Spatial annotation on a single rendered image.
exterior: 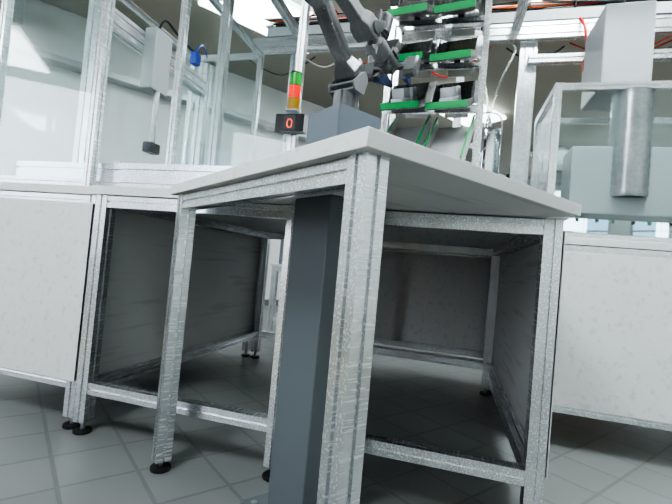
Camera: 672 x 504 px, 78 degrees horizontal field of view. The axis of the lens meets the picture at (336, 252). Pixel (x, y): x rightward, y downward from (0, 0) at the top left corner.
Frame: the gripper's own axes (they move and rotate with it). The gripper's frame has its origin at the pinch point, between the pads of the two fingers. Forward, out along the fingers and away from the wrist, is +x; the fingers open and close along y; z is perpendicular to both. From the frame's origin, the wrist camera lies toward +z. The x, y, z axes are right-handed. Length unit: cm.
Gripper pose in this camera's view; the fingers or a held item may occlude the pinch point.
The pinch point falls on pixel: (397, 79)
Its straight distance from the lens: 148.8
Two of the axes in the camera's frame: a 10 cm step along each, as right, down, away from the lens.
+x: 5.1, 3.1, 8.0
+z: 2.8, -9.4, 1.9
